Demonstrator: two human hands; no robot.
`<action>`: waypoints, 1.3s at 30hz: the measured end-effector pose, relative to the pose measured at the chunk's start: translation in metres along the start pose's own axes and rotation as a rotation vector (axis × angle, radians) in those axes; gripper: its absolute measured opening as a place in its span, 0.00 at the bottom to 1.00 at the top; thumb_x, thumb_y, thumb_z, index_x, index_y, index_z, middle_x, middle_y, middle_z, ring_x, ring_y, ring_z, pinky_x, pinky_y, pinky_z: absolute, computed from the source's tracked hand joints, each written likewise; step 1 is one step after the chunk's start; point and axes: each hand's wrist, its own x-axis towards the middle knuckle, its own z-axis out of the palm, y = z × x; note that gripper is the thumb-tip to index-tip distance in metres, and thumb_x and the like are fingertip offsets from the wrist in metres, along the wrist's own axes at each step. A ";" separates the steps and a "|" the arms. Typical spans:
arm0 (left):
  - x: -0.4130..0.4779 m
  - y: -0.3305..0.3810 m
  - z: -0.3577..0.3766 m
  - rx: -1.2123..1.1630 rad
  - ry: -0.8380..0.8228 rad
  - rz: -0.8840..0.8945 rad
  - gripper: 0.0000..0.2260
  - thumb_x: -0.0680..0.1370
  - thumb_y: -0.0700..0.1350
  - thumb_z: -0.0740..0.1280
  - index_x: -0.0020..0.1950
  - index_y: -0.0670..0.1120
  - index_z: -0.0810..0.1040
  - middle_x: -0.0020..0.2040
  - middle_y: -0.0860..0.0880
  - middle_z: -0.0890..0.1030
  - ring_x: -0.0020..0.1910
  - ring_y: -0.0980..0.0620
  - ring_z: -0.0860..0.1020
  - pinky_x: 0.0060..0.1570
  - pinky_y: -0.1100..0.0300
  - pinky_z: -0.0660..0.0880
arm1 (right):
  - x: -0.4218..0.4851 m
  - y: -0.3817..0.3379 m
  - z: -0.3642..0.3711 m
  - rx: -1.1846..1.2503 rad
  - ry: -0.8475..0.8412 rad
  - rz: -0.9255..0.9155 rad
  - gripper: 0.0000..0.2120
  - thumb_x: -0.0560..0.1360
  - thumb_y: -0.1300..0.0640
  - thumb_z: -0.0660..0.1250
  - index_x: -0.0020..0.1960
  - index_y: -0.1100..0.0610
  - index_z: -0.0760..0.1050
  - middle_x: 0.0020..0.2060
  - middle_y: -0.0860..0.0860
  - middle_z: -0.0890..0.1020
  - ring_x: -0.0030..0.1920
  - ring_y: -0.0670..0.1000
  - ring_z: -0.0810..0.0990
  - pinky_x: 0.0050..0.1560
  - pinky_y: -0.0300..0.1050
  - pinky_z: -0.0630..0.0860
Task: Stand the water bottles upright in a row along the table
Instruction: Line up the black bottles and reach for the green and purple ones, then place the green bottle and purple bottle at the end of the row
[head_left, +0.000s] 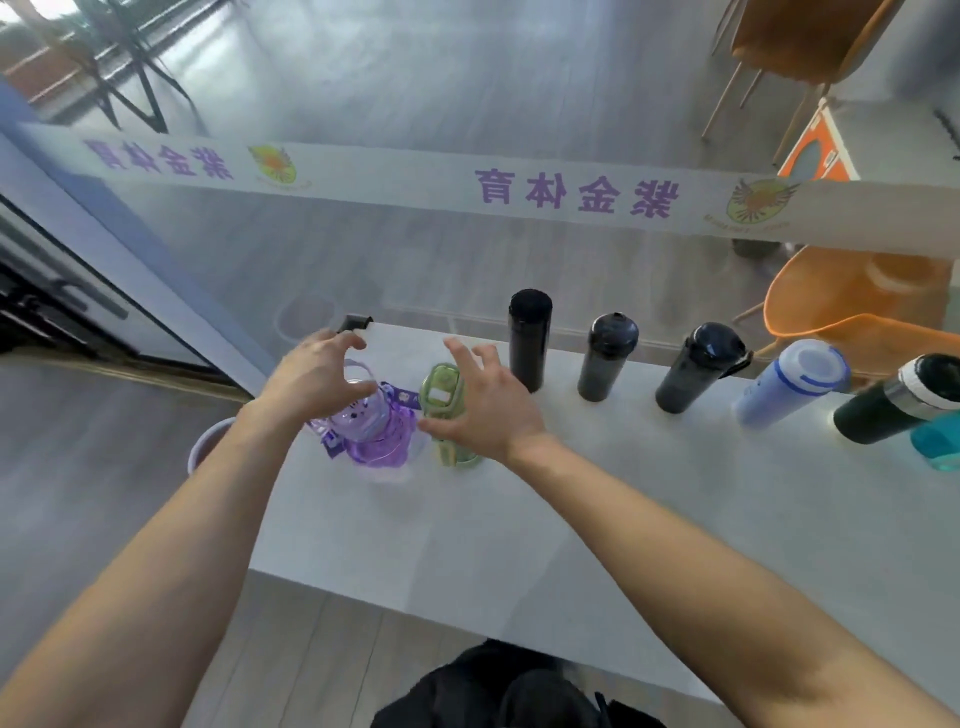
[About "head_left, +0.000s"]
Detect frosted glass banner strip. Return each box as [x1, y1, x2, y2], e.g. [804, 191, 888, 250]
[18, 123, 960, 260]

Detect dark bottle with strap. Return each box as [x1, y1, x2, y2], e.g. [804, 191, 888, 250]
[654, 322, 754, 415]

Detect purple transparent kids bottle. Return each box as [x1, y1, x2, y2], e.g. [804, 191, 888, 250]
[307, 359, 421, 470]

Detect person's left forearm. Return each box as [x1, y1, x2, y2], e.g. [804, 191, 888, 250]
[0, 401, 331, 728]

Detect person's right hand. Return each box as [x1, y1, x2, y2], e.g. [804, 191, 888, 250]
[416, 335, 549, 467]

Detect brown wooden chair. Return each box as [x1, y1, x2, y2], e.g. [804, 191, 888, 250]
[701, 0, 909, 165]

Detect green transparent bottle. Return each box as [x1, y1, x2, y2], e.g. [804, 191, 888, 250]
[418, 362, 485, 470]

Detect teal blue bottle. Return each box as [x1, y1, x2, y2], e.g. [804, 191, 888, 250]
[909, 410, 960, 474]

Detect orange plastic chair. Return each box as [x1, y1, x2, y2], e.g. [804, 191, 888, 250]
[733, 245, 960, 380]

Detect black metal stand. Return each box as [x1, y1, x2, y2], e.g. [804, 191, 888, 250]
[44, 0, 226, 136]

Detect person's left hand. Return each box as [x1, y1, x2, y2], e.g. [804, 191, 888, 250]
[254, 328, 380, 429]

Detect black bottle white band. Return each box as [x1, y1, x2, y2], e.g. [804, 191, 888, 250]
[832, 353, 960, 446]

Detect slim black thermos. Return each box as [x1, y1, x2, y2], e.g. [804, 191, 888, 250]
[507, 288, 555, 394]

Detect person's black clothing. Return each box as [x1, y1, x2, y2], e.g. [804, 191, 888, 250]
[369, 638, 669, 728]

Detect grey table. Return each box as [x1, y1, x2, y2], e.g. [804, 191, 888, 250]
[247, 322, 960, 706]

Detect white purple bottle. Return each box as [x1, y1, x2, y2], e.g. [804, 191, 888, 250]
[733, 338, 853, 430]

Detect dark smoky bottle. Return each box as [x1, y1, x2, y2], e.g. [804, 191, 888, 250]
[576, 312, 641, 403]

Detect white bucket red contents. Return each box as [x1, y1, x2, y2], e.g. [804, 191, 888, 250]
[185, 416, 238, 478]

